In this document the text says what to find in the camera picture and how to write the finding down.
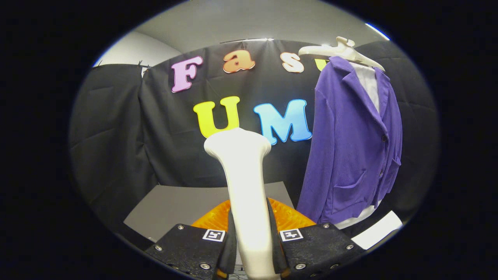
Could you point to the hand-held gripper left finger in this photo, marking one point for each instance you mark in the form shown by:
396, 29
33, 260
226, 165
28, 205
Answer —
190, 251

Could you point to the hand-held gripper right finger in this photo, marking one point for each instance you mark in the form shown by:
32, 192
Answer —
319, 249

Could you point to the white garment steamer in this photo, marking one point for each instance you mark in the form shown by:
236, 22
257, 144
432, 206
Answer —
247, 186

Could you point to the purple jacket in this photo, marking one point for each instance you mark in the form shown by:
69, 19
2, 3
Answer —
342, 147

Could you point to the white shirt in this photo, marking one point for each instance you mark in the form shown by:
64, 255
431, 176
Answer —
369, 85

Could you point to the white flat panel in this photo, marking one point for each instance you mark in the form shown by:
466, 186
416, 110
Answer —
377, 231

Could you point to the black backdrop cloth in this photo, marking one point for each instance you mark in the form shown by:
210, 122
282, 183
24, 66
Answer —
116, 136

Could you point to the black clip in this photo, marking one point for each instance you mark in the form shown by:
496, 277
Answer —
143, 67

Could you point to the white plastic hanger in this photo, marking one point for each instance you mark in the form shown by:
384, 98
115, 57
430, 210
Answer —
334, 49

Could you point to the rectangular ceiling light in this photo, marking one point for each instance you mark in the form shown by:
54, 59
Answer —
377, 31

